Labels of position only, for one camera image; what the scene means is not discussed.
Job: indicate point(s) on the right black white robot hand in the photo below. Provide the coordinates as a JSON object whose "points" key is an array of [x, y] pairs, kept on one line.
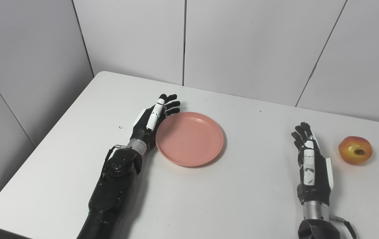
{"points": [[315, 186]]}

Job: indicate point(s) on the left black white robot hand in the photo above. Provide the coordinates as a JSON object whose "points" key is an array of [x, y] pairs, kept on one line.
{"points": [[142, 127]]}

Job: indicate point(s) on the pink round plate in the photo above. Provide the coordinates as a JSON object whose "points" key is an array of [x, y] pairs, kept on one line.
{"points": [[189, 139]]}

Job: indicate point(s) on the red yellow apple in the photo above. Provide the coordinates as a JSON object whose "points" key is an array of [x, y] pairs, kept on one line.
{"points": [[354, 150]]}

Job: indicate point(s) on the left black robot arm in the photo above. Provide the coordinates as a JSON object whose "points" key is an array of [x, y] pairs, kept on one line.
{"points": [[114, 192]]}

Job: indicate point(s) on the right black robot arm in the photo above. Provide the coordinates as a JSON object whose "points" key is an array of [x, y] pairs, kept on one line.
{"points": [[317, 225]]}

